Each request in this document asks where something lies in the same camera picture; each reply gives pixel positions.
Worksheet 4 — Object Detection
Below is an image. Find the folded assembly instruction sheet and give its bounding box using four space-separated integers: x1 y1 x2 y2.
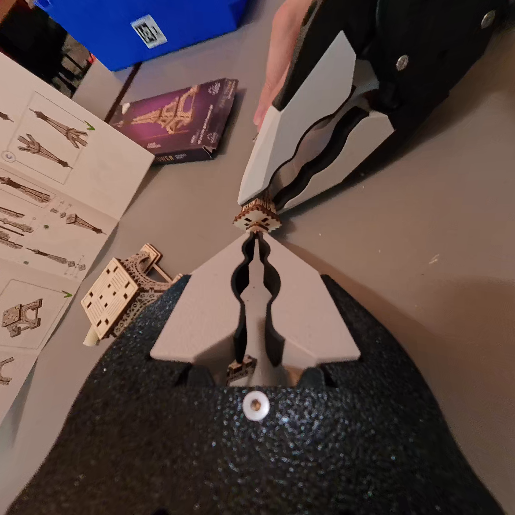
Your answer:
0 52 155 423

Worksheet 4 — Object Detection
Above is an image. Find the wooden tower legged section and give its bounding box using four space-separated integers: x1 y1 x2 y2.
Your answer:
226 356 258 383

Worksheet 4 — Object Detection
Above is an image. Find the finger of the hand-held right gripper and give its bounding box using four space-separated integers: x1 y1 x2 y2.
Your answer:
237 30 359 207
274 105 396 215

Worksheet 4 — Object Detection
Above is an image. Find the wooden tower base section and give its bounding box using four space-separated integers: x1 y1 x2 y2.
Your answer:
80 243 183 347

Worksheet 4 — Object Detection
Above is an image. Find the purple model kit box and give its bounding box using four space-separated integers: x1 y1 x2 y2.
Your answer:
109 78 240 165

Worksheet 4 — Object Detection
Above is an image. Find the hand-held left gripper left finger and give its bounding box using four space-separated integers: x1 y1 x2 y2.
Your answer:
150 234 254 365

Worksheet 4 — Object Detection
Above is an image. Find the person's right hand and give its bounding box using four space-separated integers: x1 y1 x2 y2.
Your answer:
253 0 322 126

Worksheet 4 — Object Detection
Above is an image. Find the blue plastic bin with tag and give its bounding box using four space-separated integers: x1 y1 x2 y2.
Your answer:
34 0 258 72

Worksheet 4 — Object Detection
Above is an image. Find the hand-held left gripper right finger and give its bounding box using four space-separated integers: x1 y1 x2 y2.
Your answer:
258 234 362 367

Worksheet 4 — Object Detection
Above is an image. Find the wooden tower spire section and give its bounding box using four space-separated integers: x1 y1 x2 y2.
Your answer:
233 191 281 234

